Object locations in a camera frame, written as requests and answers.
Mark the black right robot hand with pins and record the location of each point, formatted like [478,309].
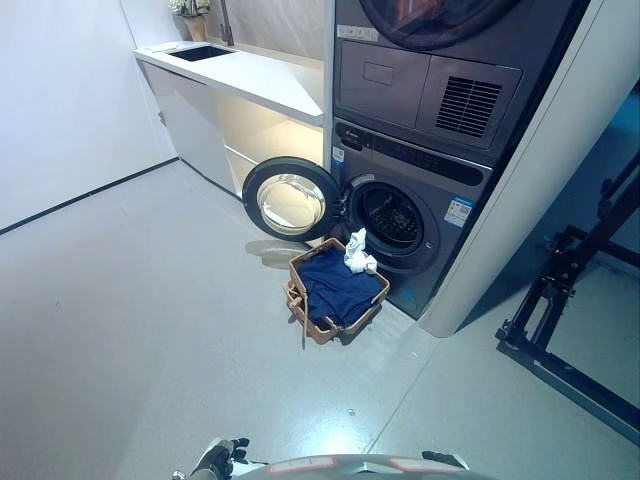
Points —
[445,457]

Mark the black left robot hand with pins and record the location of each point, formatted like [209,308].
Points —
[220,455]

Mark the white garment with blue print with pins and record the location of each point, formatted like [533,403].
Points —
[356,257]

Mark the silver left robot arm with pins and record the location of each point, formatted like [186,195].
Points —
[187,474]

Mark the brown wicker laundry basket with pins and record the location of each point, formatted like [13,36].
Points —
[325,336]

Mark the grey front-load washing machine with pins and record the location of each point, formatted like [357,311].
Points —
[450,250]

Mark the round washing machine door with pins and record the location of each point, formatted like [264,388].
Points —
[252,200]

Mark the grey robot torso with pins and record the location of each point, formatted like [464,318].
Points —
[365,470]

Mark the dark blue garment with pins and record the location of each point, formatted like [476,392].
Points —
[335,285]

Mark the blue white energy label sticker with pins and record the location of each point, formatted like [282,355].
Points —
[338,159]
[459,211]

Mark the white counter cabinet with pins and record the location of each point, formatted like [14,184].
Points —
[250,80]

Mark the grey stacked dryer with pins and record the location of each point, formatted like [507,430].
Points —
[385,75]

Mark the black recessed sink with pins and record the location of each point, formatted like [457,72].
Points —
[200,52]

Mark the potted plant in beige vase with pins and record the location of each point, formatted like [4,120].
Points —
[195,27]

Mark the metal sink faucet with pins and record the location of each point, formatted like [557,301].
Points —
[226,25]

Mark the black metal stand frame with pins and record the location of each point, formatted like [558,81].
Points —
[525,345]

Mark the white appliance enclosure frame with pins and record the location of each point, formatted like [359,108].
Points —
[500,225]

